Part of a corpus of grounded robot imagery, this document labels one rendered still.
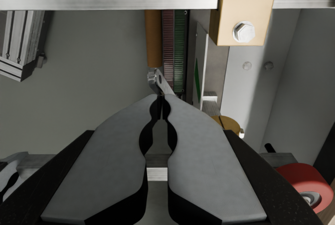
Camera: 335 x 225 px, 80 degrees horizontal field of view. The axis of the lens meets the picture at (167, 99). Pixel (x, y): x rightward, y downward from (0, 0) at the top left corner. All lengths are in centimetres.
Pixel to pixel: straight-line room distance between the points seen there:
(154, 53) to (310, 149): 78
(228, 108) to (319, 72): 22
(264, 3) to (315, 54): 26
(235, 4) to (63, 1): 17
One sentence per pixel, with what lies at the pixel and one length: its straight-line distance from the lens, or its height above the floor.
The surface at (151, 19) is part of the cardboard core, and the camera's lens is 101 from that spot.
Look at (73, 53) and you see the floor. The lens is 123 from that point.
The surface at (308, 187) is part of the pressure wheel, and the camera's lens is 33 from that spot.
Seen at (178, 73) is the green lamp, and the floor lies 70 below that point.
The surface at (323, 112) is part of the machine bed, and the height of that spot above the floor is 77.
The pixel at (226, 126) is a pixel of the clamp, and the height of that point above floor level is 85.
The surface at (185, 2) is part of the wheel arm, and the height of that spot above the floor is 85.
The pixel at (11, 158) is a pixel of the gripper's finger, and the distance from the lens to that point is 40.
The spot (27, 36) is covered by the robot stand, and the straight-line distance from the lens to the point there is 104.
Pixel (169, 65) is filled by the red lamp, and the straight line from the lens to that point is 40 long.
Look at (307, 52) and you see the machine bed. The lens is 49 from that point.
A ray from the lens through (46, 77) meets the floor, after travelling 137.
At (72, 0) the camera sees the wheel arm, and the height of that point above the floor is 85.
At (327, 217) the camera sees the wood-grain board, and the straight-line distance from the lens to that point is 44.
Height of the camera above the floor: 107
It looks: 60 degrees down
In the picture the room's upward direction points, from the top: 180 degrees counter-clockwise
